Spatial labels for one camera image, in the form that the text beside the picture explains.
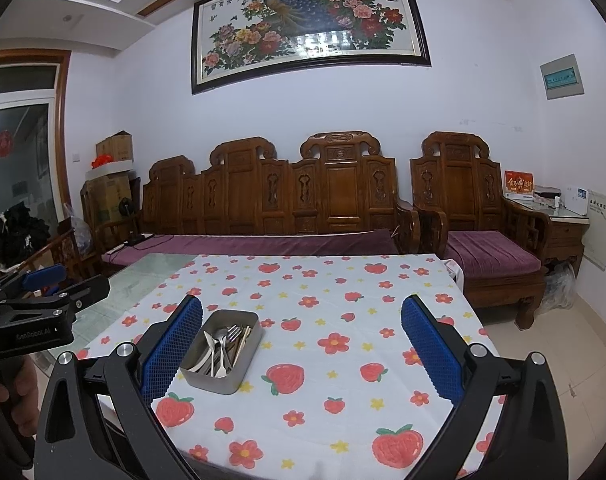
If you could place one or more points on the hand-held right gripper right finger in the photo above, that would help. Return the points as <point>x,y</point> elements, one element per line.
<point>430,352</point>

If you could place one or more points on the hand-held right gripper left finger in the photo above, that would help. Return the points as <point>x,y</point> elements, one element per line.
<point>173,350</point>

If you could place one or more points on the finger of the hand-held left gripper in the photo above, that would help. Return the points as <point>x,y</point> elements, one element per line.
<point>83,292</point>
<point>45,276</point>

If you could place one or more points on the metal spoon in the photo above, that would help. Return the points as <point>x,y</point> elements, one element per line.
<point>220,334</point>

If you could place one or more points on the metal fork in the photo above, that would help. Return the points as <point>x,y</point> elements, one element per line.
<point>234,331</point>

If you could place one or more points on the rectangular metal tray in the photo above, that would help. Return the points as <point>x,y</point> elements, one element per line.
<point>228,382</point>

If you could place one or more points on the person's left hand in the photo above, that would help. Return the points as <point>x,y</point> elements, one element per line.
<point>25,395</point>

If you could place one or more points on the wooden chair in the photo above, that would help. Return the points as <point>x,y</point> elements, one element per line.
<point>68,255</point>

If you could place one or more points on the dark clothes pile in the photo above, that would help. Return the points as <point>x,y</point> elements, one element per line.
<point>18,235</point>

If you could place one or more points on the white power strip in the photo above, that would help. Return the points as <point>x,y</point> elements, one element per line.
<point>117,248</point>

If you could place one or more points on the printed plastic bag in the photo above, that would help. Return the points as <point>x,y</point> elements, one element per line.
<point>78,230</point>

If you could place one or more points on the white plastic stool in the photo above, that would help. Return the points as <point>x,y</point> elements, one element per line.
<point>455,272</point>

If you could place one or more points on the large cardboard box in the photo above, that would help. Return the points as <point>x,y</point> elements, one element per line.
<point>108,195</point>

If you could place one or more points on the strawberry flower print tablecloth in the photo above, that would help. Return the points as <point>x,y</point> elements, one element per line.
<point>333,310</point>

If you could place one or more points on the purple armchair cushion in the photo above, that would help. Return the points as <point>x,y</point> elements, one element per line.
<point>493,255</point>

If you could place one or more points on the red decoration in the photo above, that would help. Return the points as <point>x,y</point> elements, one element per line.
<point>103,161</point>

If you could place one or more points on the red window sticker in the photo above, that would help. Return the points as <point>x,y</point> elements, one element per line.
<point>3,143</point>

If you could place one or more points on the clear plastic bag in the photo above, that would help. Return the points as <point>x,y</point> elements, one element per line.
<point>558,287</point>

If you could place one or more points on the small cardboard box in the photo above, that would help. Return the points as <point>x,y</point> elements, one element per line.
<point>114,147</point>

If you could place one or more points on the carved wooden armchair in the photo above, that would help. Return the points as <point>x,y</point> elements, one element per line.
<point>458,185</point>

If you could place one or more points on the wooden side table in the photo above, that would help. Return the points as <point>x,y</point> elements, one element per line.
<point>568,240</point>

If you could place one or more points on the carved wooden sofa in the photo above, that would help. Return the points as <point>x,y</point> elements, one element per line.
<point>343,195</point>

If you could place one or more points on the red gift box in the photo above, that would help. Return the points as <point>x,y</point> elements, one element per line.
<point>519,184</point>

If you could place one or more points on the white device with blue label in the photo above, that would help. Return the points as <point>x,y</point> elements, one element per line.
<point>575,199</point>

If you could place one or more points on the framed peacock flower painting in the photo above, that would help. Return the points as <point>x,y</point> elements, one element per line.
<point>308,25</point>

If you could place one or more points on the wooden door frame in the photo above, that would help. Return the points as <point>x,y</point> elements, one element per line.
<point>60,135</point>

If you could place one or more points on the white wall cabinet panel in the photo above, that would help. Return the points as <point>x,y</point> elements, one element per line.
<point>600,230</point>

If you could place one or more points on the grey wall electrical panel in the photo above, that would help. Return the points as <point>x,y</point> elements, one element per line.
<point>563,77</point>

